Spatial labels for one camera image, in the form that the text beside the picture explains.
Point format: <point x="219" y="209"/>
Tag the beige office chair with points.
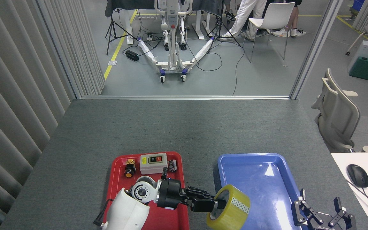
<point x="340" y="118"/>

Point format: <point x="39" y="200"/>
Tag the desk with dark cloth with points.
<point x="145" y="4"/>

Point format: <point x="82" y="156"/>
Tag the silver frame post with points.
<point x="315" y="48"/>

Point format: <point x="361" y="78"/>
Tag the silver frame rail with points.
<point x="184" y="97"/>

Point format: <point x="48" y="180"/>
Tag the white plastic chair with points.
<point x="278" y="14"/>

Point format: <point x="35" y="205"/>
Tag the blue plastic tray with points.
<point x="267" y="191"/>

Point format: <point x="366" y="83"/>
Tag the black tripod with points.
<point x="112" y="27"/>
<point x="220" y="25"/>

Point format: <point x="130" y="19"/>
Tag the white power strip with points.
<point x="149" y="36"/>

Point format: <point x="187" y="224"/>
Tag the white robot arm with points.
<point x="126" y="214"/>

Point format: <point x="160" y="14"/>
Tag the white desk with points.
<point x="363" y="204"/>

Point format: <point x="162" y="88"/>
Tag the blue bin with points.
<point x="358" y="6"/>

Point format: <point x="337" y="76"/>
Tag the grey switch box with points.
<point x="153" y="167"/>

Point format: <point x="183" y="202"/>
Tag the yellow tape roll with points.
<point x="235" y="214"/>

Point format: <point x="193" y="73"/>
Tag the white stand on wheels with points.
<point x="172" y="19"/>

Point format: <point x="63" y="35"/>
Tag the black computer mouse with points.
<point x="358" y="175"/>

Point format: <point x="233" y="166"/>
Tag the black power adapter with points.
<point x="132" y="55"/>

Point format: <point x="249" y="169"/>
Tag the red plastic tray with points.
<point x="177" y="220"/>

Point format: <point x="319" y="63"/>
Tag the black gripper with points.
<point x="322" y="227"/>
<point x="171" y="195"/>

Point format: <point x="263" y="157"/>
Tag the person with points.
<point x="295" y="19"/>
<point x="244" y="16"/>
<point x="230" y="15"/>

